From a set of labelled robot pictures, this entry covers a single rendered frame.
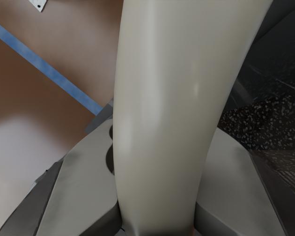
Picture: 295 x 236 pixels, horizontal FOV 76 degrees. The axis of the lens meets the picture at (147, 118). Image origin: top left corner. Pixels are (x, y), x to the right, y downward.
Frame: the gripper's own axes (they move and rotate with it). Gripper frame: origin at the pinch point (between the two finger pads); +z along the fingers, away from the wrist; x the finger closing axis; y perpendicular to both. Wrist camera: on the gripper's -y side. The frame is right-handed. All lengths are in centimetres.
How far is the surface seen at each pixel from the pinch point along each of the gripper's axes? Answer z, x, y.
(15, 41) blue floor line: 140, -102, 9
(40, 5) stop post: 135, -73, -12
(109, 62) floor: 120, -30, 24
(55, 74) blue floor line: 130, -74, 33
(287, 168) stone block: 22.6, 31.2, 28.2
